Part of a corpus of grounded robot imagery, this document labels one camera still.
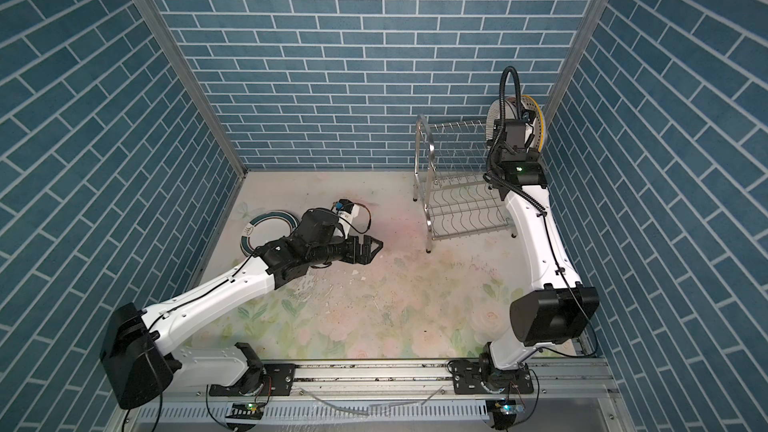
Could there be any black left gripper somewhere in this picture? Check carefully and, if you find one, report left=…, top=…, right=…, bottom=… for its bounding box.
left=306, top=232, right=384, bottom=267

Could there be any white plate black striped rim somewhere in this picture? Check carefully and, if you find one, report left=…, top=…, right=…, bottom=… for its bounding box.
left=485, top=99, right=501, bottom=147

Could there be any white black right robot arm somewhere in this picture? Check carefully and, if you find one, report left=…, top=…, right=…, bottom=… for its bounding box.
left=446, top=119, right=599, bottom=395

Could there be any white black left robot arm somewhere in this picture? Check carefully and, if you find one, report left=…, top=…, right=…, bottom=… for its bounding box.
left=99, top=235, right=383, bottom=410

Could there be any stainless steel dish rack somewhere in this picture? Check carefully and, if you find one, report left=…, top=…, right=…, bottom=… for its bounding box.
left=413, top=116, right=549, bottom=253

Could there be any yellow rimmed rear plate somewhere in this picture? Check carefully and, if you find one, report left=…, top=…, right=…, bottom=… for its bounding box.
left=521, top=95, right=546, bottom=153

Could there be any left base circuit board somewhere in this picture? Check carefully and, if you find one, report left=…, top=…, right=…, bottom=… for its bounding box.
left=226, top=402, right=266, bottom=422

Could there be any base circuit board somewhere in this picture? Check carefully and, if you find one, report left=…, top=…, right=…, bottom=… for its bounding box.
left=485, top=399, right=526, bottom=431
left=226, top=402, right=266, bottom=422

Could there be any right base circuit board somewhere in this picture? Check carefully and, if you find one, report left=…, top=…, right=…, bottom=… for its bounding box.
left=485, top=399, right=526, bottom=431

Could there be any black corrugated right cable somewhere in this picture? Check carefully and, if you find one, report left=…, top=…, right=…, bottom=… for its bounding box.
left=482, top=65, right=547, bottom=217

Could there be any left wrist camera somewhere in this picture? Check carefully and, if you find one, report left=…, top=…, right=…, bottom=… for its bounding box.
left=292, top=199, right=361, bottom=245

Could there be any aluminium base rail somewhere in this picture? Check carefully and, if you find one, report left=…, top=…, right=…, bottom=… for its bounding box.
left=107, top=358, right=634, bottom=431

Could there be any aluminium right corner post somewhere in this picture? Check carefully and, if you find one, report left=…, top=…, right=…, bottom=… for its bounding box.
left=544, top=0, right=609, bottom=123

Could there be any aluminium corner post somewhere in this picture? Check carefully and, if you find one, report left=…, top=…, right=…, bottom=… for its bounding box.
left=132, top=0, right=247, bottom=180
left=544, top=0, right=609, bottom=123

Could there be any aluminium left corner post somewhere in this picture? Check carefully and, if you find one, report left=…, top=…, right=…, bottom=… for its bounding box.
left=132, top=0, right=247, bottom=180

